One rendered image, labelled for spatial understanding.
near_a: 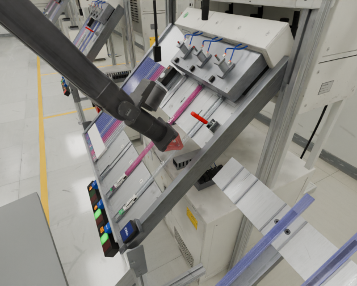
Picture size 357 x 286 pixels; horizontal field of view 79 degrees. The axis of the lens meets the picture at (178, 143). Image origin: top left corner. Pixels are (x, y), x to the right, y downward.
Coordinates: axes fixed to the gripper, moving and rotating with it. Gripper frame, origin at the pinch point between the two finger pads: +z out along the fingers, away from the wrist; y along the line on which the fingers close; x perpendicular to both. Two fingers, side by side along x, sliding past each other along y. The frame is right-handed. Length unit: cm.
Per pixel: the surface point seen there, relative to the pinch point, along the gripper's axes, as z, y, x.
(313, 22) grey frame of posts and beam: -6.1, -13.6, -42.3
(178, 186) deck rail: 0.9, -9.9, 8.4
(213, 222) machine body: 31.8, -10.1, 16.4
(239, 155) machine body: 55, 15, -10
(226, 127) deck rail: -0.1, -9.5, -13.0
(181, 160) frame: 29.8, 21.7, 10.1
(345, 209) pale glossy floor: 160, -18, -31
